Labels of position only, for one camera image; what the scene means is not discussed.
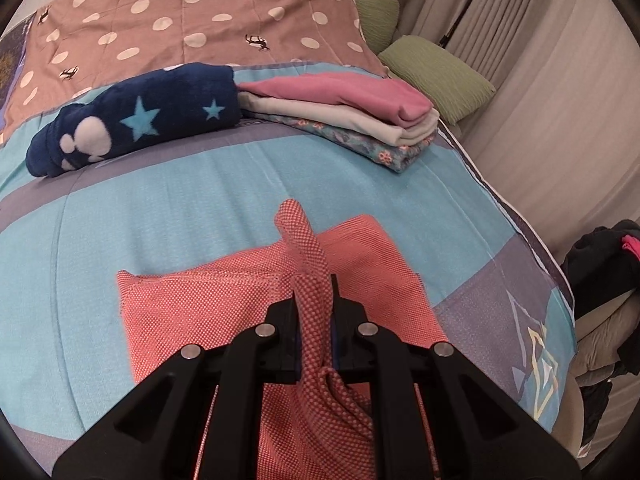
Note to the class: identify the green pillow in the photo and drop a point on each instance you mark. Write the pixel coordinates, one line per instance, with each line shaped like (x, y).
(456, 90)
(378, 21)

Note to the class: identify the navy star fleece roll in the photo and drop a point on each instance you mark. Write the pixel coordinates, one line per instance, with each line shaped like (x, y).
(136, 113)

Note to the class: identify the blue grey geometric bedspread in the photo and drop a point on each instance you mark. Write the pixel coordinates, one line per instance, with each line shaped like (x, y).
(496, 290)

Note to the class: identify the dark floral pillow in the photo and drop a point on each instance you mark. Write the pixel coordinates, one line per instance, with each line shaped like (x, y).
(13, 45)

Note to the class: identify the pink folded garment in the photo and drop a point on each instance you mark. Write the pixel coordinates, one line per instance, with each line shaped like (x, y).
(389, 99)

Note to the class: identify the green pillow front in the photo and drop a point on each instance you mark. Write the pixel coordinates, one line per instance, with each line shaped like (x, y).
(456, 90)

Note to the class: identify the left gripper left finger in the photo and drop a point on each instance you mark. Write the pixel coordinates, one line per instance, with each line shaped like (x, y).
(197, 416)

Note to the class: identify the white folded garment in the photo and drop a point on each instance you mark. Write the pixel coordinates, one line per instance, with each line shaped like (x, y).
(343, 116)

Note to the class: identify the floral folded garment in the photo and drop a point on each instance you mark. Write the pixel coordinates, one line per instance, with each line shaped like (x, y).
(394, 158)

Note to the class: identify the dark clothes on chair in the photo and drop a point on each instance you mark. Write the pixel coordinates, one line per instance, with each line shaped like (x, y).
(602, 268)

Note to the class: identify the green pillow back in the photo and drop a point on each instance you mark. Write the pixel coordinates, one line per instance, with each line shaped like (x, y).
(378, 21)

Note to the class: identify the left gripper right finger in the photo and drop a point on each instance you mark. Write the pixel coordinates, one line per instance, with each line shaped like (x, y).
(435, 414)

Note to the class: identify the grey curtain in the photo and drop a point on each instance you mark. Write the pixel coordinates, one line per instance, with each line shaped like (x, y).
(560, 138)

